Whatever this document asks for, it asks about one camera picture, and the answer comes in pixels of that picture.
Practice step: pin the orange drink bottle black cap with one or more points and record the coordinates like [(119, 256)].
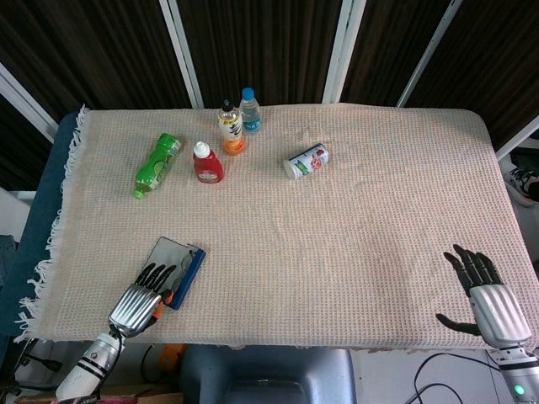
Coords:
[(231, 130)]

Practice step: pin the white black sneaker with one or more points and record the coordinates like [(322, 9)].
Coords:
[(524, 181)]

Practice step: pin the red ketchup squeeze bottle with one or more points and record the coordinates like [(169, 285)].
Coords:
[(207, 166)]

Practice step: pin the white printed drink can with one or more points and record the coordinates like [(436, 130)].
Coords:
[(305, 162)]

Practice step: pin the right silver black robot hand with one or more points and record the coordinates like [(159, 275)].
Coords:
[(499, 313)]

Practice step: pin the clear water bottle blue cap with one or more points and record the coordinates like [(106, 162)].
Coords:
[(250, 113)]

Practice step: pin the orange object under table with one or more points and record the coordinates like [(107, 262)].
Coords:
[(172, 355)]

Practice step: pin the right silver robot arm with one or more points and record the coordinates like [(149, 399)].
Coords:
[(518, 374)]

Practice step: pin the thin black frame eyeglasses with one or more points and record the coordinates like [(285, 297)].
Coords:
[(187, 261)]

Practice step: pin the green drink bottle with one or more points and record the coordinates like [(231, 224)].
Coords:
[(156, 166)]

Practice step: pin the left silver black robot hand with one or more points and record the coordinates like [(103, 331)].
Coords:
[(135, 309)]

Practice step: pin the blue table pad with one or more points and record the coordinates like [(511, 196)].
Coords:
[(40, 210)]

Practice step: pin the white partition frame post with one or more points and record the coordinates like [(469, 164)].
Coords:
[(518, 143), (429, 54), (25, 101), (343, 50), (181, 50)]

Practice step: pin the beige waffle fringed tablecloth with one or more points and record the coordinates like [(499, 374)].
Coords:
[(337, 252)]

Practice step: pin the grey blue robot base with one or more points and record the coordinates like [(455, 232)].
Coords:
[(269, 374)]

